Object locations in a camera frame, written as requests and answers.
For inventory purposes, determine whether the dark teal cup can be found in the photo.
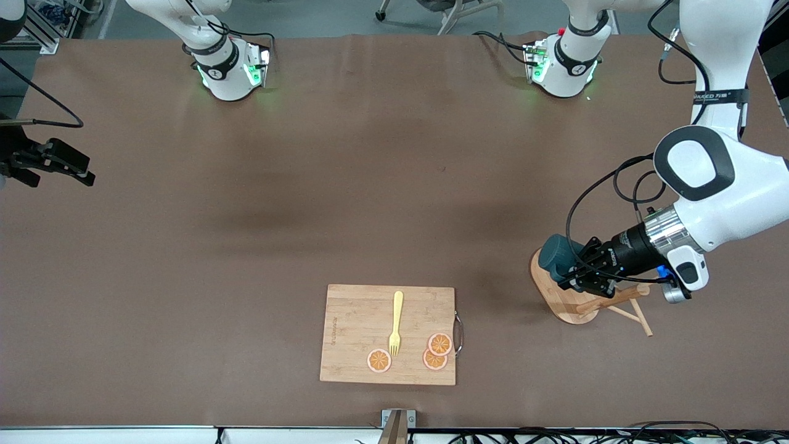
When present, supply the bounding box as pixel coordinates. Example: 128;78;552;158
538;233;585;284

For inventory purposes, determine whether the black cable bundle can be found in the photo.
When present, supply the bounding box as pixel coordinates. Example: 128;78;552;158
450;421;789;444

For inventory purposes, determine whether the wooden cup rack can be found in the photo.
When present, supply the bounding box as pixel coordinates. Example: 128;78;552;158
530;249;654;337

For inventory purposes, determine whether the yellow plastic fork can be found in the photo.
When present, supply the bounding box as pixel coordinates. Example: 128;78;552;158
388;290;404;357

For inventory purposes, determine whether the office chair base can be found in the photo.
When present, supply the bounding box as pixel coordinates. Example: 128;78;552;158
375;0;503;36

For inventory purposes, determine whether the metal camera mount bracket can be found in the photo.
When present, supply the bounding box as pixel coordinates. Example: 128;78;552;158
381;409;417;444

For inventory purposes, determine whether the aluminium frame profile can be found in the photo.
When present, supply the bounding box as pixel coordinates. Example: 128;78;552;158
0;0;59;53

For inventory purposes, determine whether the bamboo cutting board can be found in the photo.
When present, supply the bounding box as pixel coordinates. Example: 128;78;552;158
319;284;464;387

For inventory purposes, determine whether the brown table mat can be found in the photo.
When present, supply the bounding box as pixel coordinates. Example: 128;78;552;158
0;32;789;429

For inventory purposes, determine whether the black base cable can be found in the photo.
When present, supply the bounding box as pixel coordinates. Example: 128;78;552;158
473;31;537;65
185;0;276;68

